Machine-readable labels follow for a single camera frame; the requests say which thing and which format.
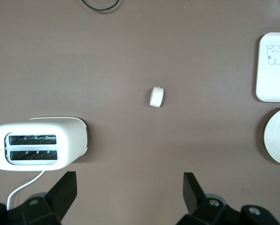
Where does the white two-slot toaster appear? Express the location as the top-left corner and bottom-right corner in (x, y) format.
(0, 116), (89, 171)

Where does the black looped cable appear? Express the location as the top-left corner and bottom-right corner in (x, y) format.
(81, 0), (121, 12)

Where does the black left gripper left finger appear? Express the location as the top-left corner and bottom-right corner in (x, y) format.
(20, 172), (78, 225)

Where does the cream rectangular rabbit tray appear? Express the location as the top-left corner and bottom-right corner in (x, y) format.
(256, 32), (280, 103)

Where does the cream round plate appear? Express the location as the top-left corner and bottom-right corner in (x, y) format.
(263, 106), (280, 167)

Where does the white toaster power cable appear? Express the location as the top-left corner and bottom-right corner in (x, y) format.
(6, 170), (46, 210)

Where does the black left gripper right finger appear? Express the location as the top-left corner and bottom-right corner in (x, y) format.
(177, 172), (242, 225)

